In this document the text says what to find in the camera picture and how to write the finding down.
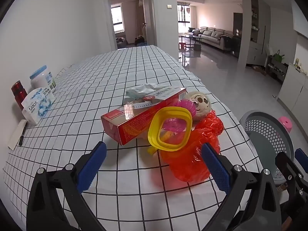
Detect grey perforated basket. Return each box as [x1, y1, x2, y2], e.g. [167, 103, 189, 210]
[239, 110, 294, 184]

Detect pink plastic stool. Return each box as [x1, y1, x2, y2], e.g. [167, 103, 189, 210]
[278, 116, 293, 133]

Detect shoe rack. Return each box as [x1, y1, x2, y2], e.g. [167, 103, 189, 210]
[266, 55, 289, 83]

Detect light blue mask packet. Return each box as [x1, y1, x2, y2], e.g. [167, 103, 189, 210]
[125, 83, 174, 100]

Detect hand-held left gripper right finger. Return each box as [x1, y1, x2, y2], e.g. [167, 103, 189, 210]
[201, 143, 282, 231]

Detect cardboard boxes on floor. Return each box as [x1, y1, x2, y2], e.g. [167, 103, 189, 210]
[250, 65, 266, 75]

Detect red metal bottle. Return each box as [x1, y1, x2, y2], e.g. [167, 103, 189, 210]
[11, 80, 28, 109]

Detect yellow plastic ring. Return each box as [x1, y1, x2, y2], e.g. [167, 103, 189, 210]
[147, 106, 193, 155]

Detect checked white tablecloth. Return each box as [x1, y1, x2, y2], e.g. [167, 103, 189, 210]
[3, 45, 252, 231]

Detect dark coffee table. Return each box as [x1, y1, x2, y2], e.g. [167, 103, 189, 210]
[180, 34, 204, 47]

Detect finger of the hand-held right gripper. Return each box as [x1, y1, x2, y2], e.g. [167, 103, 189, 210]
[275, 151, 308, 198]
[295, 148, 308, 171]

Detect bedroom window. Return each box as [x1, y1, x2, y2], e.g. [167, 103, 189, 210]
[111, 5, 125, 33]

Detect living room window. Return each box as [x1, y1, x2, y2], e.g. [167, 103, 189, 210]
[177, 2, 192, 33]

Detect red toothpaste box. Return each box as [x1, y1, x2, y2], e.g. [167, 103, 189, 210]
[100, 87, 187, 146]

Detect pink plastic strainer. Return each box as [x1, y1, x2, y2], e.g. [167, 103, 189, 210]
[161, 99, 197, 133]

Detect grey sofa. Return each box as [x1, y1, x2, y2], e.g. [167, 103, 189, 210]
[188, 26, 235, 51]

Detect white jar with blue lid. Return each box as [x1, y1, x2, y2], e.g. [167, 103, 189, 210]
[29, 65, 57, 93]

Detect black pen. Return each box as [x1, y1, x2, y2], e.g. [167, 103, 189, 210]
[18, 125, 27, 146]

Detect white counter cabinet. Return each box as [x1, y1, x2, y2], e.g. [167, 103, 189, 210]
[277, 64, 308, 123]

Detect white and blue tissue pack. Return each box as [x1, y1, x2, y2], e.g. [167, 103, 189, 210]
[21, 87, 55, 126]

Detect red plastic bag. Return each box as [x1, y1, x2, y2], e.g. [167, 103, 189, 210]
[160, 111, 225, 182]

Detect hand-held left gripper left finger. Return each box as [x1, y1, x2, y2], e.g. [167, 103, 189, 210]
[27, 141, 113, 231]

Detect white paper strip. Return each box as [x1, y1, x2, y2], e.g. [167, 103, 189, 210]
[8, 119, 28, 150]

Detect white wall cabinets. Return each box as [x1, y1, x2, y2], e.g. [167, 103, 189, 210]
[291, 0, 308, 39]

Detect beige plush sloth toy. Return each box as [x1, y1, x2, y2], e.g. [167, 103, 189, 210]
[185, 91, 212, 122]

